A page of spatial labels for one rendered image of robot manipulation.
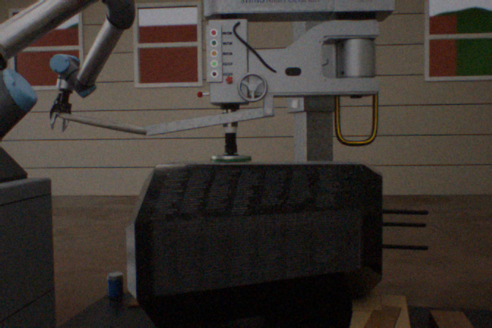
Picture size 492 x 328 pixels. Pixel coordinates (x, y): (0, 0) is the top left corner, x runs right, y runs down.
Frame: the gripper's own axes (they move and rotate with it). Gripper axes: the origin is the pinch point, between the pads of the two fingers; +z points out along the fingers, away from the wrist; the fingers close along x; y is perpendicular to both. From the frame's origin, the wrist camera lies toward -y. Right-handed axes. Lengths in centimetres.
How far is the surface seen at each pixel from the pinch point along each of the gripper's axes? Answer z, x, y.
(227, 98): -32, 71, 41
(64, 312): 105, 24, -17
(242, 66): -50, 75, 43
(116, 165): 82, 199, -611
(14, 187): 16, -24, 92
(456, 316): 50, 181, 116
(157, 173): 11, 43, 39
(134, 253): 47, 34, 55
